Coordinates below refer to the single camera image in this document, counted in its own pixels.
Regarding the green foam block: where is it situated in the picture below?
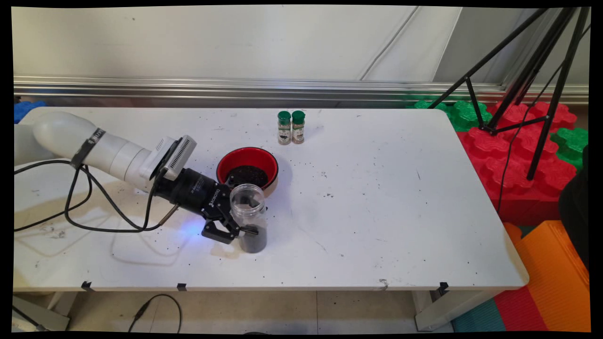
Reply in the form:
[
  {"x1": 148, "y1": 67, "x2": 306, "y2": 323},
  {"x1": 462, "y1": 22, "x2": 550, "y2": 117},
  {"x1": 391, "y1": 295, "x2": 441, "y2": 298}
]
[{"x1": 550, "y1": 128, "x2": 588, "y2": 170}]

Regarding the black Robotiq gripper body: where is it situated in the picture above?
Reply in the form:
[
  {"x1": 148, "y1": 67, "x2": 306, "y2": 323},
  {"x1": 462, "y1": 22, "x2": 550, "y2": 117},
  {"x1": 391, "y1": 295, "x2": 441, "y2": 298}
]
[{"x1": 155, "y1": 167, "x2": 231, "y2": 222}]

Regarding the teal floor mat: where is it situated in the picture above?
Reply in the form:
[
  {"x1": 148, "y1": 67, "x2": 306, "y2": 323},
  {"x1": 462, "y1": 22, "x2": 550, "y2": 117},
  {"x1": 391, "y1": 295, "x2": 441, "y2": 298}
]
[{"x1": 452, "y1": 298, "x2": 507, "y2": 332}]

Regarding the black floor cable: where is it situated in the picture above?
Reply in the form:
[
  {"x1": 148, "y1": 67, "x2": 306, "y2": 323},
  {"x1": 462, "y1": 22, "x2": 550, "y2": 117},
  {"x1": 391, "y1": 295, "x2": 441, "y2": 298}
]
[{"x1": 128, "y1": 294, "x2": 182, "y2": 333}]

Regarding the green-capped spice bottle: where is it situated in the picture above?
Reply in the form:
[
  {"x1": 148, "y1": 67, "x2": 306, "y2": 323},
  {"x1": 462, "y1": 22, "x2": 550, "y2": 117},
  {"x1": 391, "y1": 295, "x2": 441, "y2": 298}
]
[
  {"x1": 277, "y1": 111, "x2": 292, "y2": 145},
  {"x1": 292, "y1": 111, "x2": 306, "y2": 144}
]

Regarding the orange foam block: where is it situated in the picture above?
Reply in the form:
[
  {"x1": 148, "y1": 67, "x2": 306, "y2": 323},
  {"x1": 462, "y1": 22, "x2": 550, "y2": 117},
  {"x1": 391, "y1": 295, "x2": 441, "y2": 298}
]
[{"x1": 502, "y1": 220, "x2": 591, "y2": 332}]

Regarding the clear plastic jar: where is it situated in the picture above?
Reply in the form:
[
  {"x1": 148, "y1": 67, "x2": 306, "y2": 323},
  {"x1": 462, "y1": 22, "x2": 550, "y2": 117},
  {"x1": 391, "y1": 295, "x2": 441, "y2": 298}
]
[{"x1": 229, "y1": 184, "x2": 268, "y2": 254}]

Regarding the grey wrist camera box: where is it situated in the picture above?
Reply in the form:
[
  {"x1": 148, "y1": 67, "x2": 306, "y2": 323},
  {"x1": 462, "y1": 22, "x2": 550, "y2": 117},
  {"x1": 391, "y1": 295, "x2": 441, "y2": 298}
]
[{"x1": 141, "y1": 135, "x2": 197, "y2": 182}]

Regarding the black tripod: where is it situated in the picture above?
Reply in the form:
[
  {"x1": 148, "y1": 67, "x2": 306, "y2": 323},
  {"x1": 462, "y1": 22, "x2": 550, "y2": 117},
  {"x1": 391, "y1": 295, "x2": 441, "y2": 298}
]
[{"x1": 426, "y1": 7, "x2": 591, "y2": 181}]

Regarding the black seeds pile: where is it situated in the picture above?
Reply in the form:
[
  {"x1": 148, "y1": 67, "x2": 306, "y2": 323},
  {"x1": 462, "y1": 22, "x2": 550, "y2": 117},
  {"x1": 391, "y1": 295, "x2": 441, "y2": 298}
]
[
  {"x1": 225, "y1": 165, "x2": 269, "y2": 188},
  {"x1": 239, "y1": 226, "x2": 268, "y2": 254}
]

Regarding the white wall cable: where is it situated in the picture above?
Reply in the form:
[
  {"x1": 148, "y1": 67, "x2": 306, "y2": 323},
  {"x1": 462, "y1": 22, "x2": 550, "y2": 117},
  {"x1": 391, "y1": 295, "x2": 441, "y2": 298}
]
[{"x1": 360, "y1": 7, "x2": 420, "y2": 81}]

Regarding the aluminium rail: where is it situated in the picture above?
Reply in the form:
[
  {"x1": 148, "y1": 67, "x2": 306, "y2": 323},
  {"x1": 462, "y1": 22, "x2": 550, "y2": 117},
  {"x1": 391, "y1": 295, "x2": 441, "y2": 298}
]
[{"x1": 14, "y1": 75, "x2": 589, "y2": 105}]

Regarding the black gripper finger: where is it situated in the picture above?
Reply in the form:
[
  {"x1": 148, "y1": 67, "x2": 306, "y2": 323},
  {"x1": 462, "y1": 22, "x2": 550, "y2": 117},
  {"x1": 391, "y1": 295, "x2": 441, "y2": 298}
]
[
  {"x1": 225, "y1": 174, "x2": 267, "y2": 211},
  {"x1": 202, "y1": 217, "x2": 259, "y2": 244}
]

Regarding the cable with metal connector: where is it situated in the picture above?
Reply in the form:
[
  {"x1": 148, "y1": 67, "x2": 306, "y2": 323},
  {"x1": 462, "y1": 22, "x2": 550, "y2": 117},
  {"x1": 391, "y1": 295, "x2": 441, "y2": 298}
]
[{"x1": 13, "y1": 306, "x2": 48, "y2": 331}]

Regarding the white table leg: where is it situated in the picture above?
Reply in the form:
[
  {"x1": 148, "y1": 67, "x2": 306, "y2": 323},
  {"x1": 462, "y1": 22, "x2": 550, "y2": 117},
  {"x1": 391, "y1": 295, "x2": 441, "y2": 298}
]
[
  {"x1": 13, "y1": 292, "x2": 78, "y2": 331},
  {"x1": 412, "y1": 290, "x2": 500, "y2": 331}
]

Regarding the black velcro strap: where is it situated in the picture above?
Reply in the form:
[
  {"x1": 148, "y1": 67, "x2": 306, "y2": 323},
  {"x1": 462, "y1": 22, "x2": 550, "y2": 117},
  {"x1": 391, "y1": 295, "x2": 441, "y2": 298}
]
[{"x1": 71, "y1": 128, "x2": 105, "y2": 169}]

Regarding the red floor mat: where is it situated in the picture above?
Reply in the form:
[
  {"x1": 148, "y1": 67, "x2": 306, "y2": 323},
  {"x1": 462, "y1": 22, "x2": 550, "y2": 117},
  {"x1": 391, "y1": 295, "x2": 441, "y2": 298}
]
[{"x1": 495, "y1": 287, "x2": 549, "y2": 332}]

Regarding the red and green foam mat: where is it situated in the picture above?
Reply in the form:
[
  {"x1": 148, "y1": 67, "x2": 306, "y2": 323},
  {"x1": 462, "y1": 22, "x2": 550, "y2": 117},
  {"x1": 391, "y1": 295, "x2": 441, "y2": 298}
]
[{"x1": 407, "y1": 100, "x2": 493, "y2": 132}]

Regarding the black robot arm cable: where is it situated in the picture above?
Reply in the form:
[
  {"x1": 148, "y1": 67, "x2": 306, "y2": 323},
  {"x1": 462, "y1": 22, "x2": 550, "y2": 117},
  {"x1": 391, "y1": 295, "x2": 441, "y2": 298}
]
[{"x1": 14, "y1": 159, "x2": 180, "y2": 234}]

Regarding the red bowl with black rim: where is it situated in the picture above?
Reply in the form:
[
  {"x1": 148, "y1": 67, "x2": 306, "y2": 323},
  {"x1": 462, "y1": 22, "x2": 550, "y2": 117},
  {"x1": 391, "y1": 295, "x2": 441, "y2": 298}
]
[{"x1": 216, "y1": 147, "x2": 279, "y2": 191}]

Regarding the blue foam block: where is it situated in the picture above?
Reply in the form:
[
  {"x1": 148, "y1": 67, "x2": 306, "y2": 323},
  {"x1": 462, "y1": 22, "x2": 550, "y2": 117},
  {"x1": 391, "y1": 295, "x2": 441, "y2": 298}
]
[{"x1": 14, "y1": 100, "x2": 46, "y2": 124}]

